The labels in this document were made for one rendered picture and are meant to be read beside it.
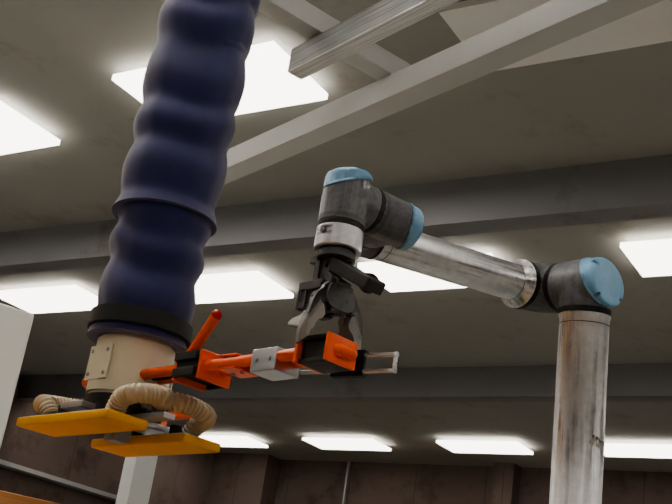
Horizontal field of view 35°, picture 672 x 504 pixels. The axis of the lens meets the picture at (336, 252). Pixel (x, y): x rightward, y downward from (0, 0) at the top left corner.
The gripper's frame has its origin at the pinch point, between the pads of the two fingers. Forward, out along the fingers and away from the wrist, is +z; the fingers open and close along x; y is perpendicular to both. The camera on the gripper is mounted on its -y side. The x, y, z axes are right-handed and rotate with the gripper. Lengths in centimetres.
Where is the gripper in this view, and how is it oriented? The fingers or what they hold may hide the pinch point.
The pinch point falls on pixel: (329, 356)
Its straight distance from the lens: 193.2
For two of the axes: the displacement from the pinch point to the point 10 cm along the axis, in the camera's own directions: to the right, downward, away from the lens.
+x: -6.9, -3.5, -6.4
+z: -1.4, 9.2, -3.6
